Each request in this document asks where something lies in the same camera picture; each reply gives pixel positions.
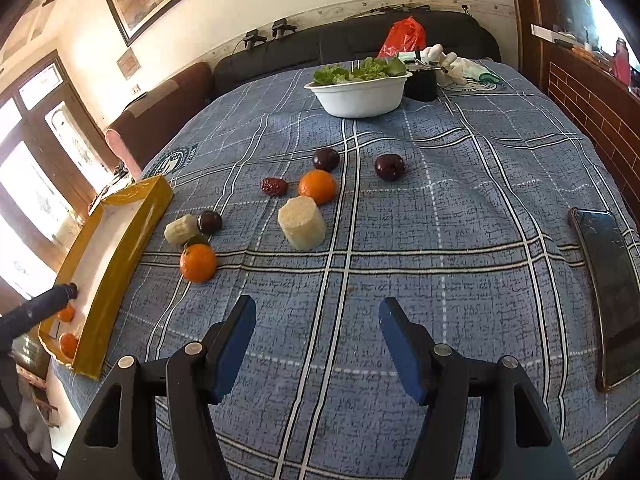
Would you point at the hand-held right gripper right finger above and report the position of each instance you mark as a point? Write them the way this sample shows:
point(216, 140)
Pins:
point(400, 350)

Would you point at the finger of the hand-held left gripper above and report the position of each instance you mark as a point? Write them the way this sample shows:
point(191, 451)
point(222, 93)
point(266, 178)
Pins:
point(47, 305)

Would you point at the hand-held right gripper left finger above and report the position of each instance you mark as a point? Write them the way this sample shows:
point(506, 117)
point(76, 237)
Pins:
point(235, 350)

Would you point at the orange with green leaf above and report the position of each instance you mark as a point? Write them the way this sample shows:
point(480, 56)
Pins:
point(198, 262)

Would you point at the dark purple plum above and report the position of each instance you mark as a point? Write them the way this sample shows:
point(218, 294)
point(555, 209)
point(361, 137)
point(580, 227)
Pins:
point(209, 221)
point(389, 166)
point(326, 159)

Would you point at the small peeled sugarcane piece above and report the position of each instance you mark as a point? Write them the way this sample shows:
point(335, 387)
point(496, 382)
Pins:
point(181, 229)

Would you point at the yellow cardboard tray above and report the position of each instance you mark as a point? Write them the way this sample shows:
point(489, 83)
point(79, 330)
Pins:
point(145, 210)

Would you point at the large peeled sugarcane piece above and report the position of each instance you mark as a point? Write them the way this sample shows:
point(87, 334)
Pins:
point(301, 222)

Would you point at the red jujube date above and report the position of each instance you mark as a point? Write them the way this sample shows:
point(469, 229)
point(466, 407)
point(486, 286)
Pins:
point(273, 186)

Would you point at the blue plaid cloth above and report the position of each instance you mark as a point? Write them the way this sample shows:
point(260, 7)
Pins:
point(450, 260)

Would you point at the wooden glass door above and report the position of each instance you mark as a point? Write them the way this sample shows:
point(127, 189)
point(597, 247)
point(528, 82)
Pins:
point(30, 125)

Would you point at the black smartphone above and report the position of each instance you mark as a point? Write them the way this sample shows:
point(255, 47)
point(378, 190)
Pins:
point(607, 300)

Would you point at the brown armchair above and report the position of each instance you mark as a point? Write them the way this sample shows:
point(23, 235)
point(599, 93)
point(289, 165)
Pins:
point(155, 115)

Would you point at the white bowl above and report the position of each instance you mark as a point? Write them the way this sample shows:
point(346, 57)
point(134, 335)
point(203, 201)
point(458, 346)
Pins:
point(357, 97)

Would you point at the black container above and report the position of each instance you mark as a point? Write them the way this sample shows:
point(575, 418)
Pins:
point(421, 86)

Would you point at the green lettuce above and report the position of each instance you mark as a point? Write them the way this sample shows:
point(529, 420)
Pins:
point(355, 70)

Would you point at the green cloth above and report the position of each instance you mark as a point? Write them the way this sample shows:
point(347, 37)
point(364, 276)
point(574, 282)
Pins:
point(489, 77)

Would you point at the white glove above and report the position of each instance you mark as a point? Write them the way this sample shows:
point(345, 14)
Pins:
point(442, 57)

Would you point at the black sofa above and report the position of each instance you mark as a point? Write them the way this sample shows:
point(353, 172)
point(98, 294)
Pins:
point(300, 47)

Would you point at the brick pattern counter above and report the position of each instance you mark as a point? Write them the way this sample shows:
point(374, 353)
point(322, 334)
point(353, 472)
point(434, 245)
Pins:
point(590, 105)

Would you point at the black clip-on device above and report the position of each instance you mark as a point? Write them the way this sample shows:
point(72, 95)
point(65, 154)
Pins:
point(282, 27)
point(253, 39)

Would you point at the red plastic bag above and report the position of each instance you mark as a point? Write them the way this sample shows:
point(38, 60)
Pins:
point(405, 35)

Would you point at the red bottle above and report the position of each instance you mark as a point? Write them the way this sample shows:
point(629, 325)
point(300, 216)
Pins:
point(622, 60)

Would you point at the small wall plaque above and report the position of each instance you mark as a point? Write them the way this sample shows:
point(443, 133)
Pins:
point(127, 64)

